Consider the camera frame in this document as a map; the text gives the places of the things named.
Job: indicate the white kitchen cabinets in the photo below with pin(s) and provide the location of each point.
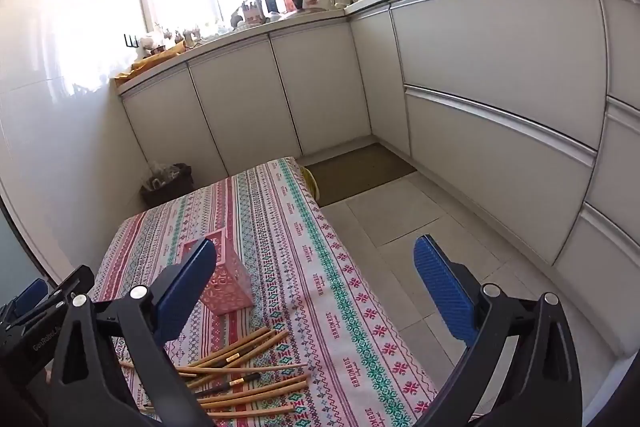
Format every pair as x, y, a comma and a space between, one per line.
500, 57

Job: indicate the yellow cloth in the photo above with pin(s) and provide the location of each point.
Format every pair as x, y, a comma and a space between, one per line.
145, 64

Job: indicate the brown floor mat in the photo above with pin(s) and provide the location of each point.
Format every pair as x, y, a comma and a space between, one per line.
360, 172

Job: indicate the yellow plastic object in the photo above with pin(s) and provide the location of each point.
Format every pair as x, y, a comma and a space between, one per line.
312, 184

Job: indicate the pink perforated plastic basket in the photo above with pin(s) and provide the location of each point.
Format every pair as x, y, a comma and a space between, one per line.
230, 287

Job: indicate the dark trash bin with bag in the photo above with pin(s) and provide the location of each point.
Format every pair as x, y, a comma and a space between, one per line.
170, 192

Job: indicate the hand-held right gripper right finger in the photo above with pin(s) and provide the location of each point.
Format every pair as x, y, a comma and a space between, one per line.
445, 292

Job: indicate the black cup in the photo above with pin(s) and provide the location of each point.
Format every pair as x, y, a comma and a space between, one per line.
271, 3

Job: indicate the patterned red green tablecloth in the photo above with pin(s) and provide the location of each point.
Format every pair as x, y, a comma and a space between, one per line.
310, 267

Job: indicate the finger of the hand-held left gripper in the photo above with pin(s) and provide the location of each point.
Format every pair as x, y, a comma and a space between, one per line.
31, 294
75, 279

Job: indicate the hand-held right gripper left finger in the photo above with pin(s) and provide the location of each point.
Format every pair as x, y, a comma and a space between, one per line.
185, 292

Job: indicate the pile of chopsticks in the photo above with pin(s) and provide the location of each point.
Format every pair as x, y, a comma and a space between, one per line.
235, 359

